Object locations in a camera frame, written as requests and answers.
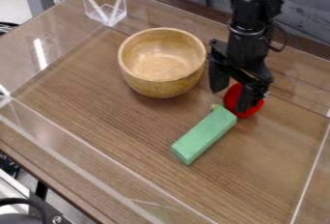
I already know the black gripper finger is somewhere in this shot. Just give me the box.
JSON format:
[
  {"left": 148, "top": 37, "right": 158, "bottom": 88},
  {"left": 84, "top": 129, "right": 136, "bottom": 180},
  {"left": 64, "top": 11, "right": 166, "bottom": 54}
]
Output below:
[
  {"left": 208, "top": 59, "right": 230, "bottom": 93},
  {"left": 235, "top": 83, "right": 263, "bottom": 113}
]

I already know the red fuzzy ball fruit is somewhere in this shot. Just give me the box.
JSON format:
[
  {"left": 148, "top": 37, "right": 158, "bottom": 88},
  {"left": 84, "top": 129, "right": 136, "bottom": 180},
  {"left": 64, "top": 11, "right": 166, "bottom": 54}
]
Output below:
[{"left": 223, "top": 83, "right": 265, "bottom": 118}]

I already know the clear acrylic tray enclosure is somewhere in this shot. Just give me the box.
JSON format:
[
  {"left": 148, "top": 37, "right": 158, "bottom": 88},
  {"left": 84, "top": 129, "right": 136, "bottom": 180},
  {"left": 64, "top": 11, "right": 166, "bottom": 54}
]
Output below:
[{"left": 0, "top": 0, "right": 330, "bottom": 224}]

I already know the light wooden bowl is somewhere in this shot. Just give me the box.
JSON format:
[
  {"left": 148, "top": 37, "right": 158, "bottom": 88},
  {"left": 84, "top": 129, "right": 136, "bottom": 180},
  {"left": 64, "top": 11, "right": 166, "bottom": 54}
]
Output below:
[{"left": 118, "top": 27, "right": 206, "bottom": 98}]

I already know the green rectangular block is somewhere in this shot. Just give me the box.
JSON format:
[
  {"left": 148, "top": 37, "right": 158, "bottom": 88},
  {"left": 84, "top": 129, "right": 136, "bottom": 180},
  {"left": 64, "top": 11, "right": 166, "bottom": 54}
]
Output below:
[{"left": 170, "top": 105, "right": 238, "bottom": 165}]

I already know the clear acrylic corner bracket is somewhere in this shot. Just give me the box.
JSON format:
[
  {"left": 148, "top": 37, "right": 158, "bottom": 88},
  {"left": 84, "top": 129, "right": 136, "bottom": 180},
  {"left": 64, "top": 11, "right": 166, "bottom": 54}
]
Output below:
[{"left": 83, "top": 0, "right": 128, "bottom": 27}]

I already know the black cable bottom left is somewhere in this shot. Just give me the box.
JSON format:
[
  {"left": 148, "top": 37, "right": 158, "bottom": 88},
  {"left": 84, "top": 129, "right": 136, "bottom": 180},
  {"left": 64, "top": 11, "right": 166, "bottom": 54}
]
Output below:
[{"left": 0, "top": 197, "right": 53, "bottom": 224}]

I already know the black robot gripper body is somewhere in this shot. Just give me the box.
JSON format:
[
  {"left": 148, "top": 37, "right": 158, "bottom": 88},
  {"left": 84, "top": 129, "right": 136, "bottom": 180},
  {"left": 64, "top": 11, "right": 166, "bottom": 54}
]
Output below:
[{"left": 207, "top": 39, "right": 275, "bottom": 98}]

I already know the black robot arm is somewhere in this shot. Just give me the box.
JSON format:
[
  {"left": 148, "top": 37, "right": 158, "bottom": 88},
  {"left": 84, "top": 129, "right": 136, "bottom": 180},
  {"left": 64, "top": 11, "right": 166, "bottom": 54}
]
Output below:
[{"left": 207, "top": 0, "right": 283, "bottom": 117}]

